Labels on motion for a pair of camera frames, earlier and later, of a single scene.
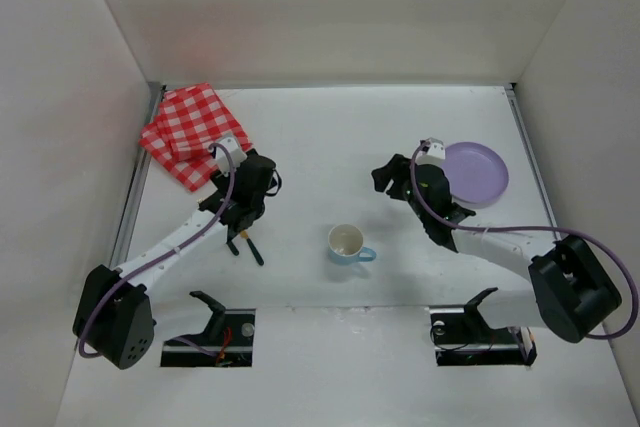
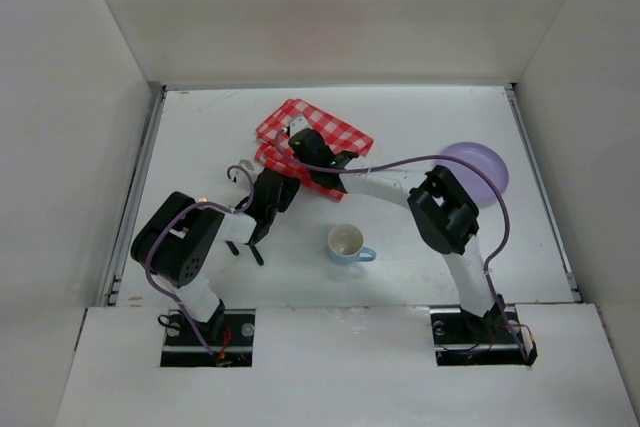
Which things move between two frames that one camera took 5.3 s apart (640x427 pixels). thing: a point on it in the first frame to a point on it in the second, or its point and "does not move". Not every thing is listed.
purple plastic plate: x=477 y=175 does not move
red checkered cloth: x=189 y=120 to x=276 y=153
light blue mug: x=345 y=243 does not move
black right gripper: x=398 y=182 to x=301 y=139
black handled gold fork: x=245 y=234 does not move
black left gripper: x=240 y=222 to x=261 y=226
